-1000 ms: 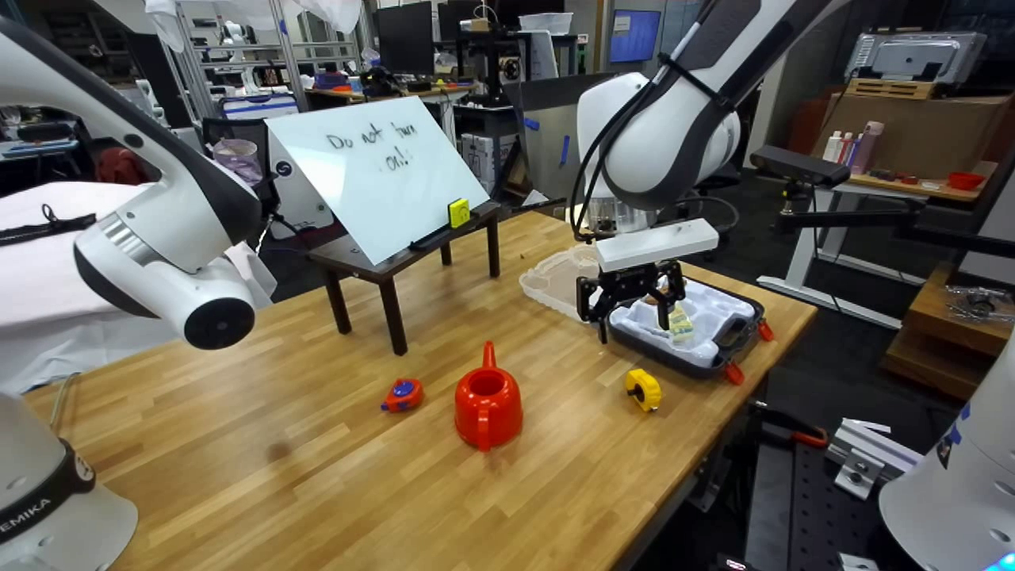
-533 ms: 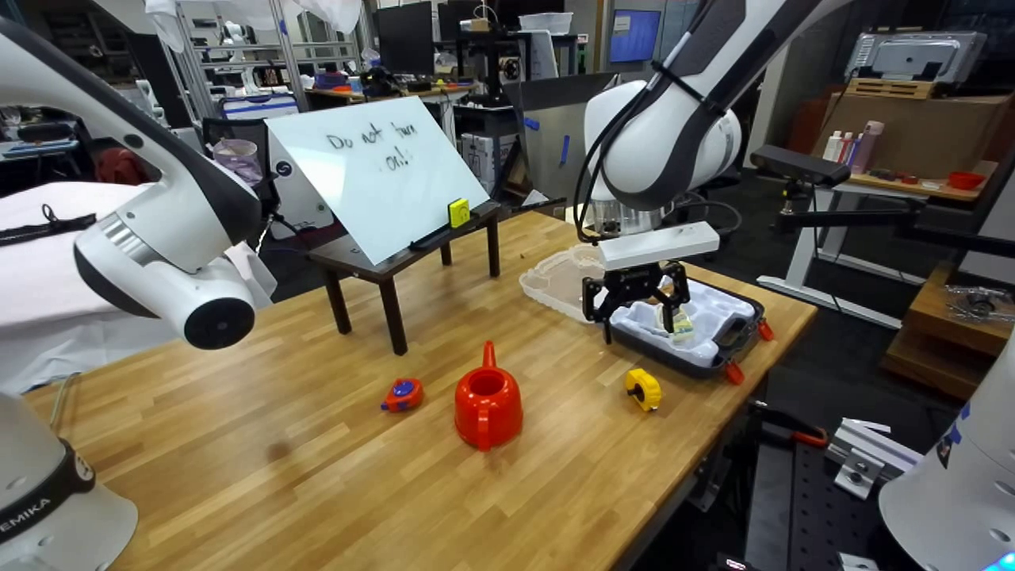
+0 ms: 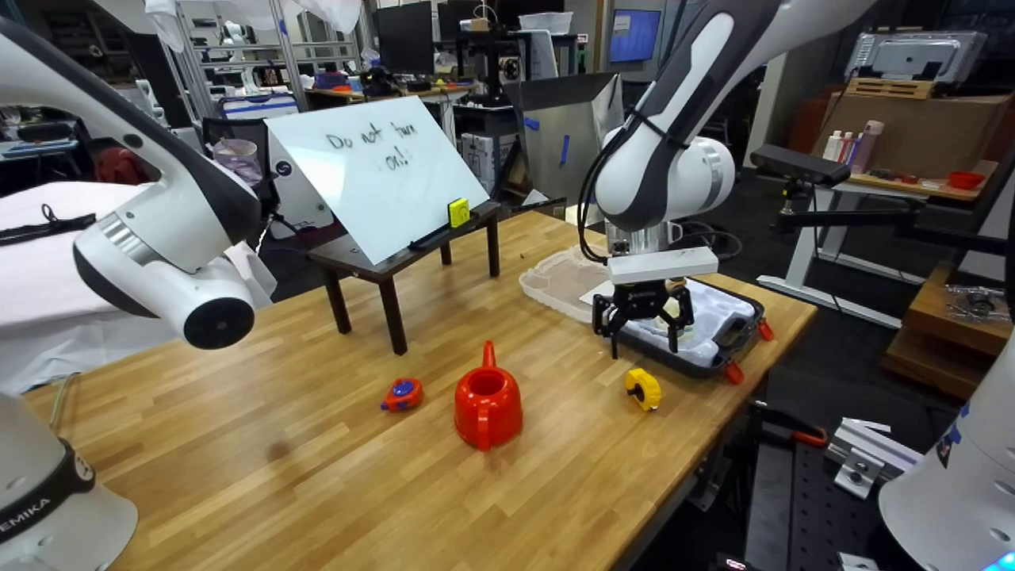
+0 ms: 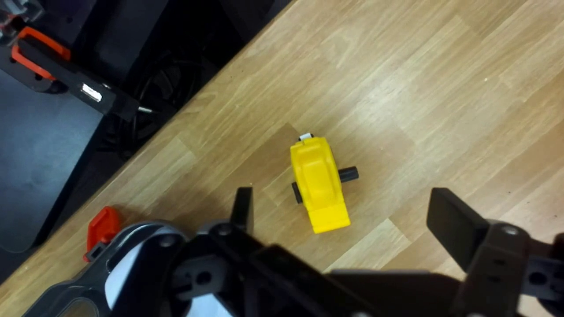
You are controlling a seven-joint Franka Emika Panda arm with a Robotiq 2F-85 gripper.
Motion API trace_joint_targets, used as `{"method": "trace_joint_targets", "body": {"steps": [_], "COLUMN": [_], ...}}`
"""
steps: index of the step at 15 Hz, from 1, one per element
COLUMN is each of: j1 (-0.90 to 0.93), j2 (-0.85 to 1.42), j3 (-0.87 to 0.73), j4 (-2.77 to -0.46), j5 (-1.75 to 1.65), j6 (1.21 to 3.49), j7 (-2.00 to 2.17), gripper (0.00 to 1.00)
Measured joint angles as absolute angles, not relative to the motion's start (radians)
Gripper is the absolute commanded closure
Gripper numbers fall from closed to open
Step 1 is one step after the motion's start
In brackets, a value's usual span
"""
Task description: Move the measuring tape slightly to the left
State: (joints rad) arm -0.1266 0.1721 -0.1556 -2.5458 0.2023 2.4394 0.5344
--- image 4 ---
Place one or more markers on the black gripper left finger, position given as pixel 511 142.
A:
pixel 243 207

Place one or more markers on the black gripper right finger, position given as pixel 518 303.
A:
pixel 459 230

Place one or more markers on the yellow block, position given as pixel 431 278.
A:
pixel 320 186

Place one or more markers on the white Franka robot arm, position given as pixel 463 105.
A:
pixel 126 266

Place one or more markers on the red plastic teapot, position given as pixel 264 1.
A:
pixel 103 229

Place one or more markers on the orange and black clamp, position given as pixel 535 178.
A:
pixel 65 72

